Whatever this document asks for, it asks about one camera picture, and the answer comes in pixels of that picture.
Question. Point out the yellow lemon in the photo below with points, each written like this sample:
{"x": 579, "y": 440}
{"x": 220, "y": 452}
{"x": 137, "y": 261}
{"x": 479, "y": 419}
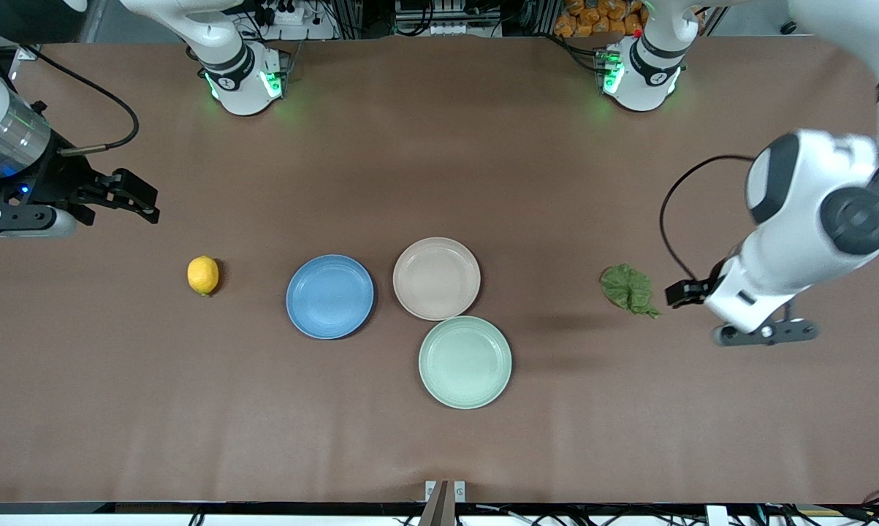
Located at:
{"x": 203, "y": 275}

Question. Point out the blue plate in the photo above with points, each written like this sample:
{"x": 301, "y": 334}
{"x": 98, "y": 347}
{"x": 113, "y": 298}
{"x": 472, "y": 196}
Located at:
{"x": 330, "y": 296}

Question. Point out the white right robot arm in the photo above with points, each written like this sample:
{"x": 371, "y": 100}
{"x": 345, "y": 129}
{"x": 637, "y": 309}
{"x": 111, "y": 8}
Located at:
{"x": 227, "y": 44}

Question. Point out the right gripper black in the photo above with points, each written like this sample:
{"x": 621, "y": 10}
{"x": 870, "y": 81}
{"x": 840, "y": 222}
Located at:
{"x": 61, "y": 181}

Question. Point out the metal table edge bracket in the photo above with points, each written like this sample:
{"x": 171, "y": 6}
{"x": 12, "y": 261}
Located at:
{"x": 445, "y": 500}

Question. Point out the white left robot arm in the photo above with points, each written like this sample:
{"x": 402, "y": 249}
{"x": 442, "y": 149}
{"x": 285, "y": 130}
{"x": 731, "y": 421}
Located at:
{"x": 790, "y": 248}

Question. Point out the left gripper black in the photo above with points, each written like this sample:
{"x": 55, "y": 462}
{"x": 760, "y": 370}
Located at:
{"x": 686, "y": 292}

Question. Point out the beige plate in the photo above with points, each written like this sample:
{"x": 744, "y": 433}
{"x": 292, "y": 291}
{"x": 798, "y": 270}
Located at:
{"x": 436, "y": 278}

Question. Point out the orange snack bag pile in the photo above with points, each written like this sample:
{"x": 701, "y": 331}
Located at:
{"x": 598, "y": 16}

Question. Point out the white power strip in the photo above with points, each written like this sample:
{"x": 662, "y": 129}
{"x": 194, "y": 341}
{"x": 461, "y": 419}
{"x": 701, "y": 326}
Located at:
{"x": 293, "y": 20}

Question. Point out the mint green plate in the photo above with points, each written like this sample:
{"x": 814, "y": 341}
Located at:
{"x": 465, "y": 362}

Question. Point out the green lettuce leaf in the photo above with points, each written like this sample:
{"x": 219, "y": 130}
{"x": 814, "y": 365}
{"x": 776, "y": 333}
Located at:
{"x": 629, "y": 289}

